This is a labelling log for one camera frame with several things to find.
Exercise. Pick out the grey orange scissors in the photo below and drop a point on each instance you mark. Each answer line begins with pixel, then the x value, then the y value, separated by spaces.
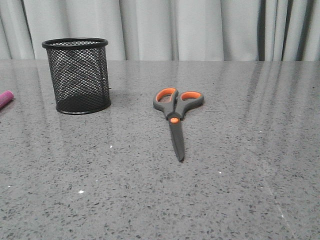
pixel 174 105

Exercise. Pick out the pink marker pen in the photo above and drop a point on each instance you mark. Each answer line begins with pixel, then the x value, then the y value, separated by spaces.
pixel 5 98

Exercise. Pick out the black mesh pen holder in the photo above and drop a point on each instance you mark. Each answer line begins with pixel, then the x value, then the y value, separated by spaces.
pixel 79 74

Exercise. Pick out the grey curtain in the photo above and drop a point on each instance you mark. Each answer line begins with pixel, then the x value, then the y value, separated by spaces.
pixel 185 30

